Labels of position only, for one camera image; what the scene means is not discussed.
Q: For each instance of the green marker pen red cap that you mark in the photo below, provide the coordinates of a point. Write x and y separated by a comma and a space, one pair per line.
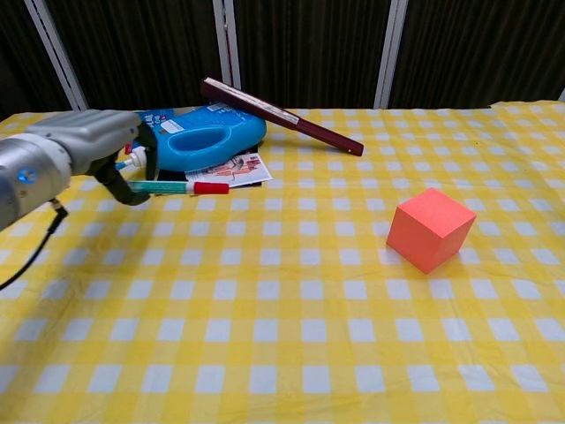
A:
176, 187

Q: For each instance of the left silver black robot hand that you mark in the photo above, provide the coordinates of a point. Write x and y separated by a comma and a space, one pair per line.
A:
88, 132

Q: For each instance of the orange foam cube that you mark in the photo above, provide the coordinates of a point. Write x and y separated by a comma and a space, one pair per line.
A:
424, 229

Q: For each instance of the black pleated curtain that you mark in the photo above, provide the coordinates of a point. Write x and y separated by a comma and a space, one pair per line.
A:
309, 44

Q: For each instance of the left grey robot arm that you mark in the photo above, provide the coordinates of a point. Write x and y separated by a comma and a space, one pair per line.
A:
26, 176

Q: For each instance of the yellow checkered tablecloth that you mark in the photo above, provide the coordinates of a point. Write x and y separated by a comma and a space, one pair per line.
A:
309, 309

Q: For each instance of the blue detergent pump bottle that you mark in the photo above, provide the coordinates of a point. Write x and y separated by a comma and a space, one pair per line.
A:
238, 132

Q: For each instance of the dark red folded fan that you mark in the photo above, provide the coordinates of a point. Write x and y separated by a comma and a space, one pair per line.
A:
309, 128

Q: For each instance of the white illustrated card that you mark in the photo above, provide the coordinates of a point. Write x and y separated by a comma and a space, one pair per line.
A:
245, 170

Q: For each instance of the white metal frame post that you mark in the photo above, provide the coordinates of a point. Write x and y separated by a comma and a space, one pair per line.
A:
226, 40
390, 53
562, 95
57, 53

